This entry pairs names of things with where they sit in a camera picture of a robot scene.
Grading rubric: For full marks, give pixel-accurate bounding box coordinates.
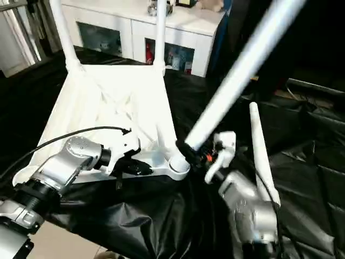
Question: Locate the white plastic table top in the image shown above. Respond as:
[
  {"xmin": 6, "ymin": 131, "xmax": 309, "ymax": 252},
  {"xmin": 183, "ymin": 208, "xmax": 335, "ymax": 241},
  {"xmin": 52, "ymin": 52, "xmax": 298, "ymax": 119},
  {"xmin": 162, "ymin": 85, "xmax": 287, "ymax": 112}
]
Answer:
[{"xmin": 12, "ymin": 62, "xmax": 192, "ymax": 187}]

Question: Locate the white plastic table leg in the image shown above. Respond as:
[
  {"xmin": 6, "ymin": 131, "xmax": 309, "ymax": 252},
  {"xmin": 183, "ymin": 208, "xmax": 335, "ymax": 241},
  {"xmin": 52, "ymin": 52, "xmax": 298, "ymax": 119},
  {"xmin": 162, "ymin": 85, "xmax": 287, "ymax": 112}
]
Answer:
[
  {"xmin": 49, "ymin": 0, "xmax": 85, "ymax": 74},
  {"xmin": 183, "ymin": 0, "xmax": 309, "ymax": 155},
  {"xmin": 249, "ymin": 102, "xmax": 281, "ymax": 209},
  {"xmin": 154, "ymin": 0, "xmax": 168, "ymax": 74}
]

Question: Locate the black mat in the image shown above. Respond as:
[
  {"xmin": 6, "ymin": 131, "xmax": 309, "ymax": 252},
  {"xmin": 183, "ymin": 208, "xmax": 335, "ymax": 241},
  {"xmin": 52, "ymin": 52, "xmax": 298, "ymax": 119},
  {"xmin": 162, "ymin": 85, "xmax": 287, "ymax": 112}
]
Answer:
[{"xmin": 0, "ymin": 46, "xmax": 345, "ymax": 259}]

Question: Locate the black robot left foot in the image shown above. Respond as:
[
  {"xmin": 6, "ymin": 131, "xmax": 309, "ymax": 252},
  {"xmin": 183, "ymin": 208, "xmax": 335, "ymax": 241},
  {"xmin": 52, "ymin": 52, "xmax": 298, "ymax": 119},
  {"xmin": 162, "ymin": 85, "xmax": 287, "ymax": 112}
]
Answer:
[{"xmin": 97, "ymin": 250, "xmax": 123, "ymax": 259}]

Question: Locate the dark grey bar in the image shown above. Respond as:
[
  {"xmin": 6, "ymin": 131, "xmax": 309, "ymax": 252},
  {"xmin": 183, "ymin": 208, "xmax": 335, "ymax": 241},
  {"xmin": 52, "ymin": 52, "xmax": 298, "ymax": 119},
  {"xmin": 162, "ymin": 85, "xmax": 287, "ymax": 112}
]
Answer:
[{"xmin": 286, "ymin": 78, "xmax": 345, "ymax": 96}]

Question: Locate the white glass-door cabinet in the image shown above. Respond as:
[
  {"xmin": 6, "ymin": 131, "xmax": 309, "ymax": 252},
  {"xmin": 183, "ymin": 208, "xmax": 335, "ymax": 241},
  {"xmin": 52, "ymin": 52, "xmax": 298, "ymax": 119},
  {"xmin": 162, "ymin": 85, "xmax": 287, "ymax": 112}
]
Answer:
[{"xmin": 58, "ymin": 0, "xmax": 227, "ymax": 77}]

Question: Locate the small beige figurine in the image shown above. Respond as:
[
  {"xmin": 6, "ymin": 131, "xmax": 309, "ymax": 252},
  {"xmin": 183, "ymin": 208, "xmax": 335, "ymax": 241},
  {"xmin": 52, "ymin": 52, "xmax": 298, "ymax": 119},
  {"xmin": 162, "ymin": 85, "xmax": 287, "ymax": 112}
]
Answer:
[{"xmin": 198, "ymin": 0, "xmax": 226, "ymax": 12}]

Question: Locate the shiny silver ornament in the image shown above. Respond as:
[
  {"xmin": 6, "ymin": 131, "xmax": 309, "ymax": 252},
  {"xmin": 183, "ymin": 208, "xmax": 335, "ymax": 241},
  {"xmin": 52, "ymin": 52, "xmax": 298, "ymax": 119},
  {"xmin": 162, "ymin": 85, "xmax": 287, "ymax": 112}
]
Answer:
[{"xmin": 147, "ymin": 0, "xmax": 174, "ymax": 16}]

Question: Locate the grey metal rack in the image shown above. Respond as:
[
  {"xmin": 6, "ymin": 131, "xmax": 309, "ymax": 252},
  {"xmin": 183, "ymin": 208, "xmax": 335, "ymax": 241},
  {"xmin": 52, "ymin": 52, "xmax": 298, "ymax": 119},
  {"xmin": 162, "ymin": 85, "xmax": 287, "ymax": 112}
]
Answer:
[{"xmin": 0, "ymin": 0, "xmax": 57, "ymax": 71}]

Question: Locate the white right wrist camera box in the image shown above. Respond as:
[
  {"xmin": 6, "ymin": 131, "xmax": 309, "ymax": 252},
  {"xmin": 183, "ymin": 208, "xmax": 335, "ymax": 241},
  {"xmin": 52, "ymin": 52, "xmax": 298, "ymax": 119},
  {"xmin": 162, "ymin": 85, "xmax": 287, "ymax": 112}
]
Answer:
[{"xmin": 203, "ymin": 131, "xmax": 237, "ymax": 185}]

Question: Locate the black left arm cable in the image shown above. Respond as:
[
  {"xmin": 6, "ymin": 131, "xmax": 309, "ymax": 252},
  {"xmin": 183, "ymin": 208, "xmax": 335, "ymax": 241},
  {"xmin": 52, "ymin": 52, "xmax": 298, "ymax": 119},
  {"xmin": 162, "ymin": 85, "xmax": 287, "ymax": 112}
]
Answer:
[{"xmin": 0, "ymin": 126, "xmax": 132, "ymax": 180}]

